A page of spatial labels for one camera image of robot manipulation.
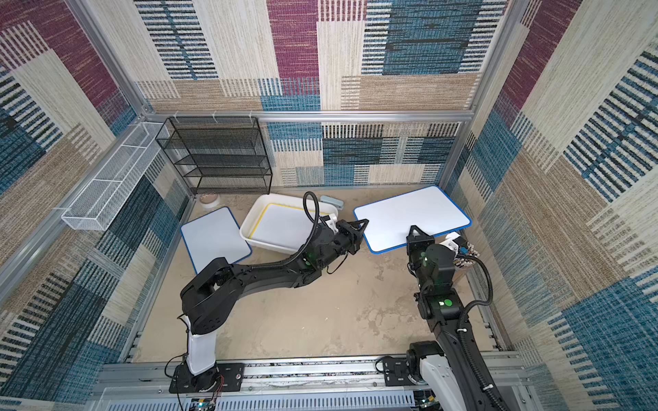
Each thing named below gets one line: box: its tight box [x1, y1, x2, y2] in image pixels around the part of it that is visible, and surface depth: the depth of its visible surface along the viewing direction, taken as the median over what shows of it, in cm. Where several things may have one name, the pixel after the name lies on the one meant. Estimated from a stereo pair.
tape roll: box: [199, 192, 221, 209], surface depth 118 cm
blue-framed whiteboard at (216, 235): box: [179, 206, 253, 275], surface depth 106 cm
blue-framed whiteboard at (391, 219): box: [353, 184, 473, 254], surface depth 86 cm
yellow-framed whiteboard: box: [248, 202, 317, 250], surface depth 107 cm
